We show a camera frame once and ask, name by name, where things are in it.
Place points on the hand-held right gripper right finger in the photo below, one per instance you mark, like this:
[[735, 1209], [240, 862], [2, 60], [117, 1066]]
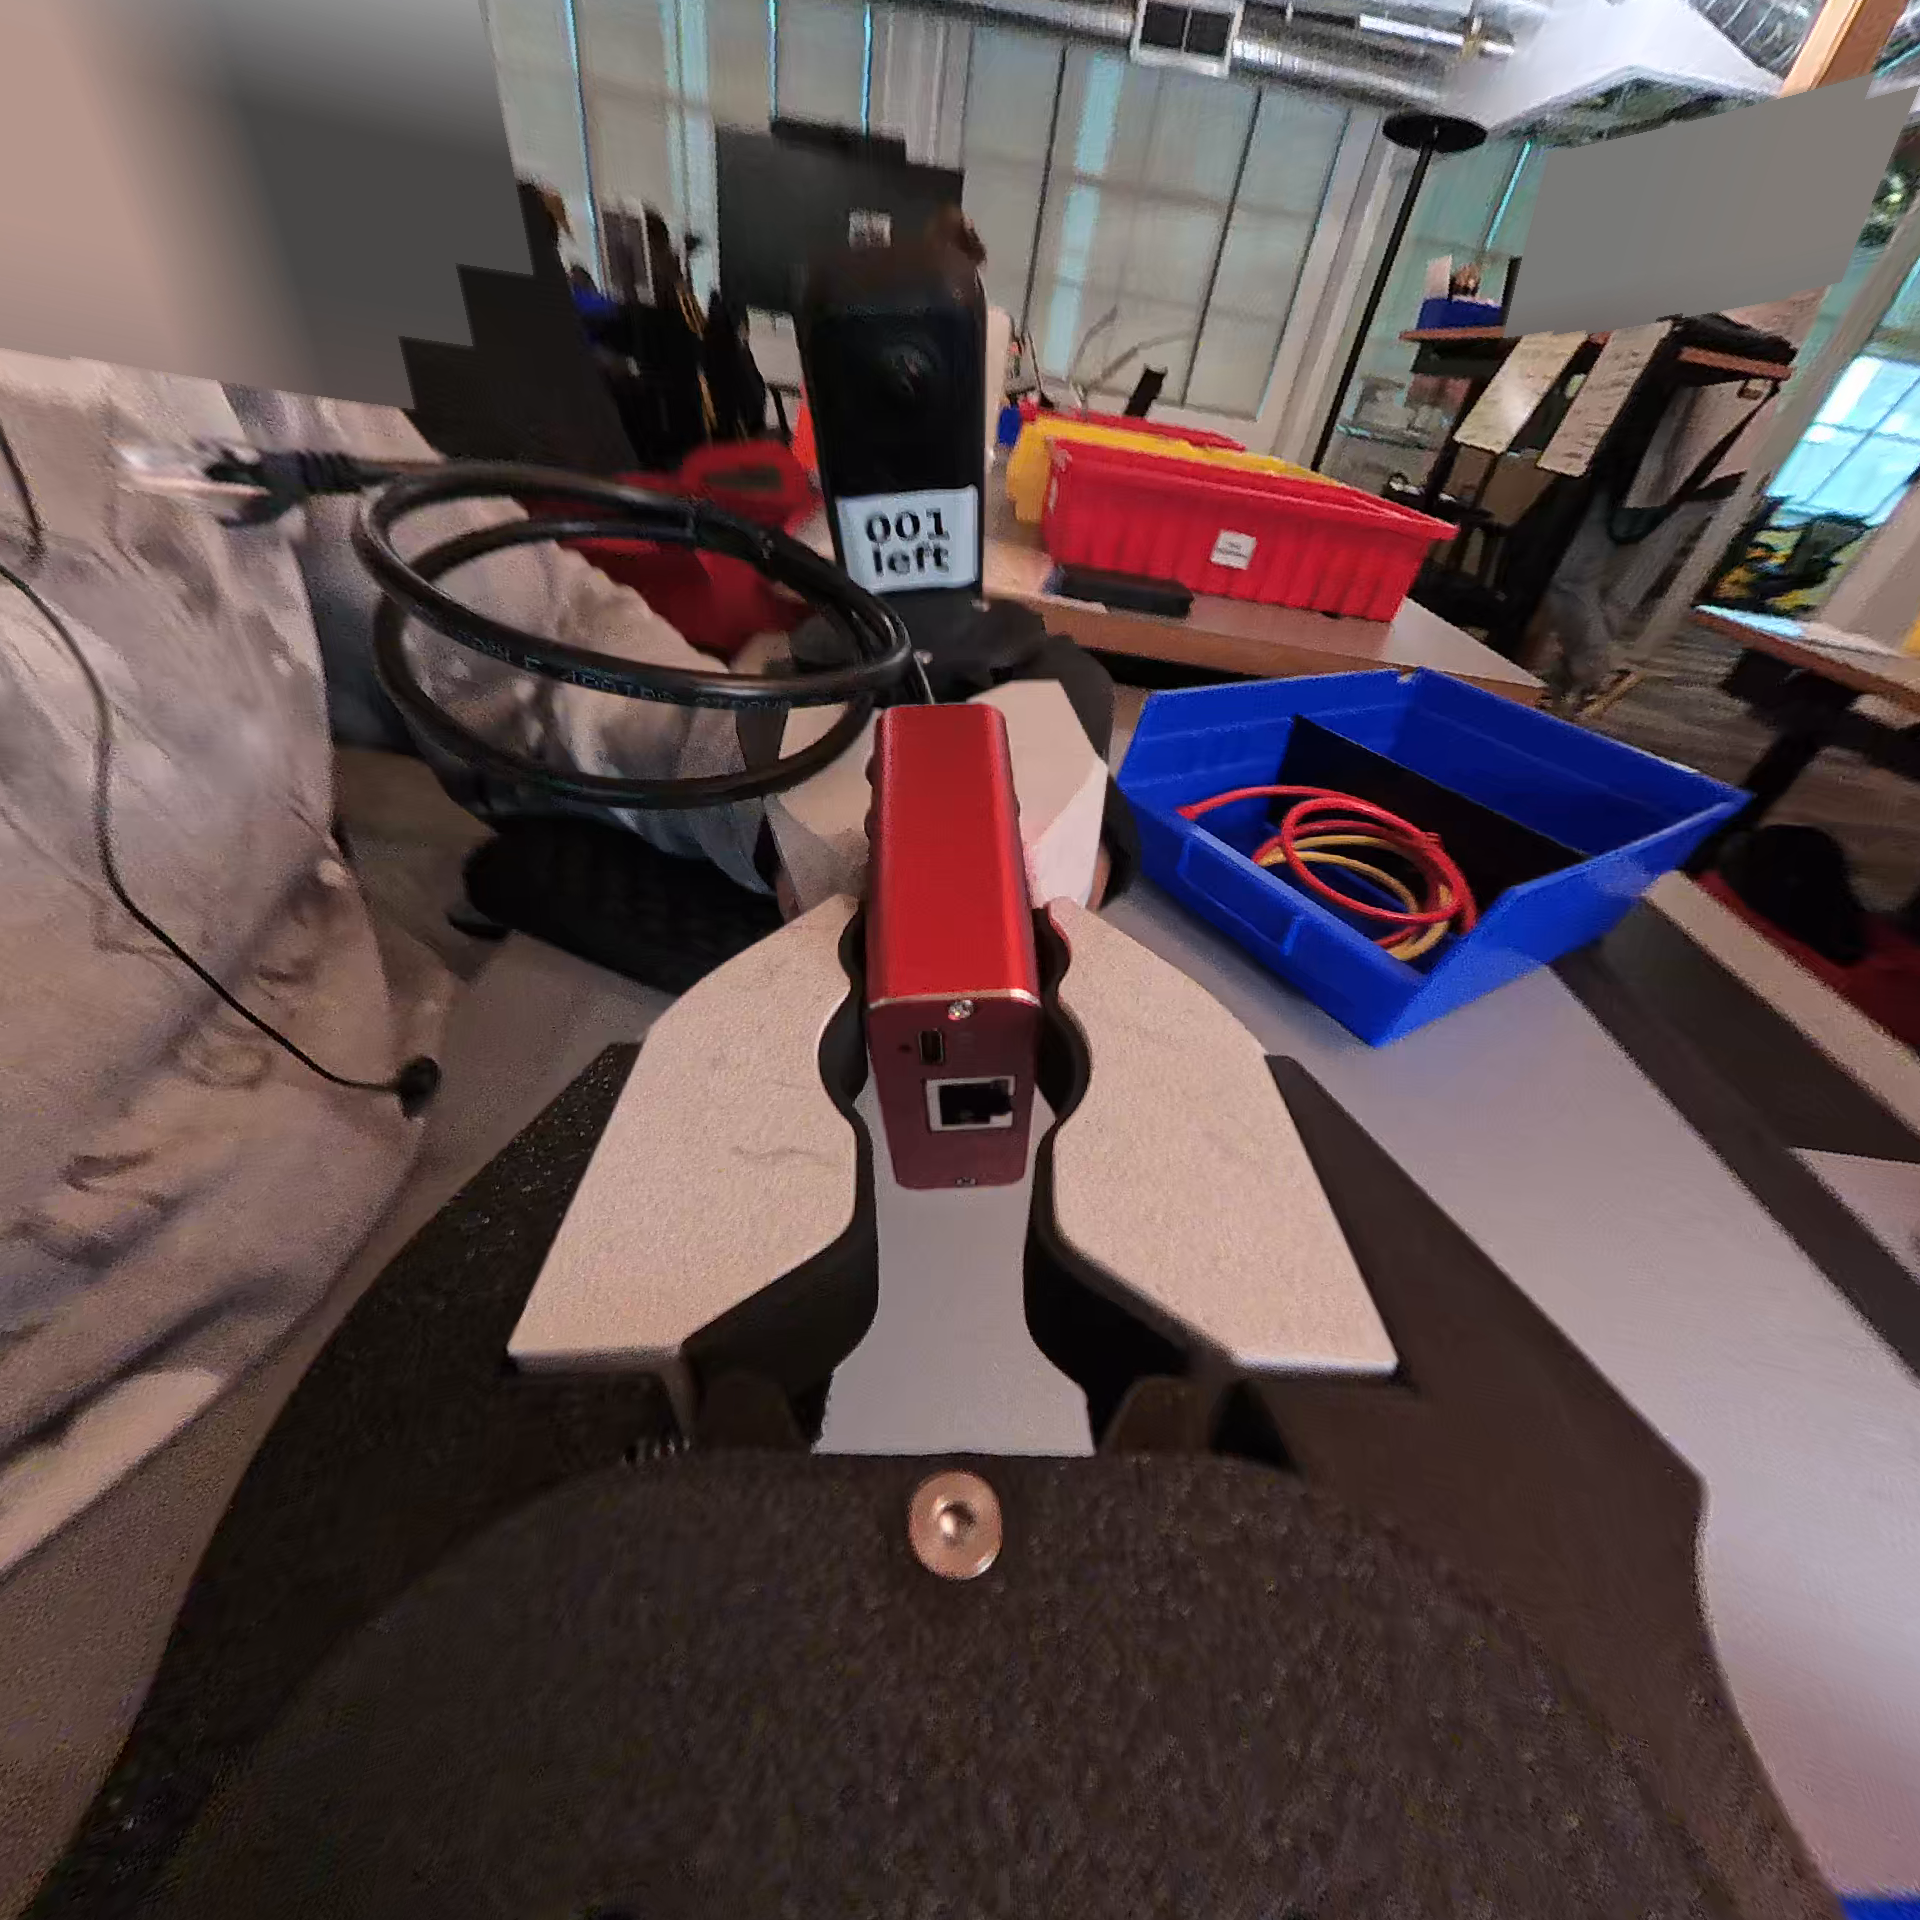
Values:
[[1201, 1184]]

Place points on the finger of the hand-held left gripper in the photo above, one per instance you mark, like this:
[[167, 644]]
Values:
[[825, 826], [1067, 796]]

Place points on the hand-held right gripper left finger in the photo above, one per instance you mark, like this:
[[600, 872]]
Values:
[[704, 1170]]

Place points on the red metal ethernet adapter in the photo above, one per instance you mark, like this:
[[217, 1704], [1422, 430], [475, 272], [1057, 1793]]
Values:
[[944, 868]]

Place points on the blue plastic storage bin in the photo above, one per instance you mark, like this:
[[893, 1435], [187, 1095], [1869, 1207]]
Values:
[[1277, 931], [1882, 1910]]

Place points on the person's left forearm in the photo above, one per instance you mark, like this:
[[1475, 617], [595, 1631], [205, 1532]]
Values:
[[569, 644]]

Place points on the yellow plastic tray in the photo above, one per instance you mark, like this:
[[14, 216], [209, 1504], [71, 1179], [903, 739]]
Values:
[[1035, 465]]

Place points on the black monitor screen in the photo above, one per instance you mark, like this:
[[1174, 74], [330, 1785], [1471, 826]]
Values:
[[781, 224]]

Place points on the black flat case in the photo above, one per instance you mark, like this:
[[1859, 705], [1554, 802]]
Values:
[[1125, 591]]

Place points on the red tote bag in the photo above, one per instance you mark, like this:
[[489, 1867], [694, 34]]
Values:
[[704, 600]]

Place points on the red plastic tray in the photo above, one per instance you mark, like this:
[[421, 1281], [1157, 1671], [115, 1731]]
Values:
[[1201, 524]]

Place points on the black bin divider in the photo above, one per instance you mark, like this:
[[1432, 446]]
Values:
[[1424, 756]]

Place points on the small blue bin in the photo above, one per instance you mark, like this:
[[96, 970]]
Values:
[[1463, 311]]

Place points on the black floor lamp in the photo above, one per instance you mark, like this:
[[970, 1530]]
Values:
[[1434, 134]]

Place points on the person's torso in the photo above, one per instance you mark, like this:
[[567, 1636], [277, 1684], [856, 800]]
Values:
[[150, 900]]

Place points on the black and red bag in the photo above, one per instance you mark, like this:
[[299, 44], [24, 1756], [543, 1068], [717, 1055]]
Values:
[[1786, 886]]

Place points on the wooden office desk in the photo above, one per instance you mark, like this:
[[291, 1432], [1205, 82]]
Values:
[[1830, 644]]

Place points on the standing desk with hanging papers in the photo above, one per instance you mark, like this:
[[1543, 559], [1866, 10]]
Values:
[[1723, 359]]

